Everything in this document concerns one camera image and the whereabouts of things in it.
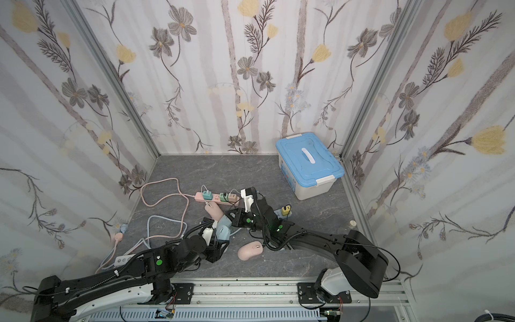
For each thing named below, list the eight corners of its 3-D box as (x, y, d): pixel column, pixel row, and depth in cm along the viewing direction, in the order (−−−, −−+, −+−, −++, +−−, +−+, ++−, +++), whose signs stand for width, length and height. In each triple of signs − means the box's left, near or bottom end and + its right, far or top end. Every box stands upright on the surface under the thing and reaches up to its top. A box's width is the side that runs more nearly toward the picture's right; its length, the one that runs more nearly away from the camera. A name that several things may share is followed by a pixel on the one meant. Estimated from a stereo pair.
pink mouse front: (240, 262, 83) (239, 260, 81) (236, 250, 87) (235, 248, 84) (264, 251, 86) (264, 249, 84) (259, 240, 89) (259, 238, 87)
